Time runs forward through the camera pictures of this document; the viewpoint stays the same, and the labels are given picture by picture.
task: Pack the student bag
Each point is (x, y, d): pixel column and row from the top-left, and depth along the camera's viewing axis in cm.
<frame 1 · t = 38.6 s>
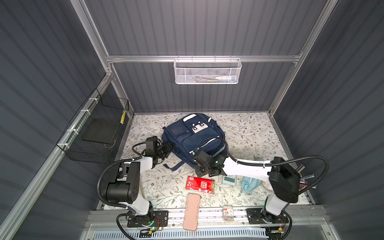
left hand: (174, 145, 93), fingers open
right hand: (197, 169, 84), fingers closed
navy blue student backpack: (184, 136, 98), point 8 cm above the table
red tissue packet: (204, 185, 86), on the table

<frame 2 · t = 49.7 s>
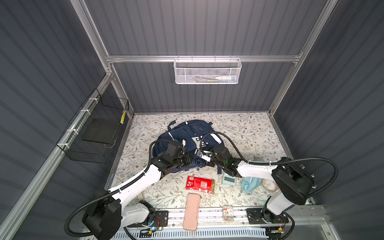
left hand: (195, 157, 81), fingers closed
right hand: (204, 151, 88), fingers open
navy blue student backpack: (196, 134, 100), point 7 cm above the table
the other named things where they were.

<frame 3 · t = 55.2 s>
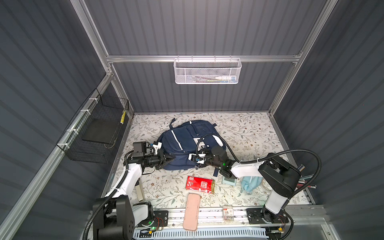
left hand: (173, 157, 80), fingers closed
right hand: (194, 151, 85), fingers closed
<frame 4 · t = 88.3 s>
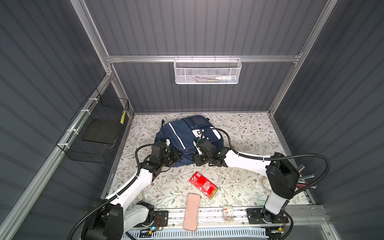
left hand: (183, 152, 83), fingers closed
right hand: (197, 158, 87), fingers open
navy blue student backpack: (182, 135, 92), point 14 cm above the table
red tissue packet: (203, 185, 85), point 2 cm above the table

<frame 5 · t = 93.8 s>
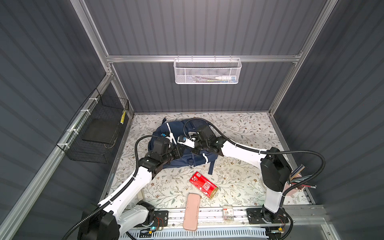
left hand: (183, 148, 81), fingers open
right hand: (186, 144, 84), fingers closed
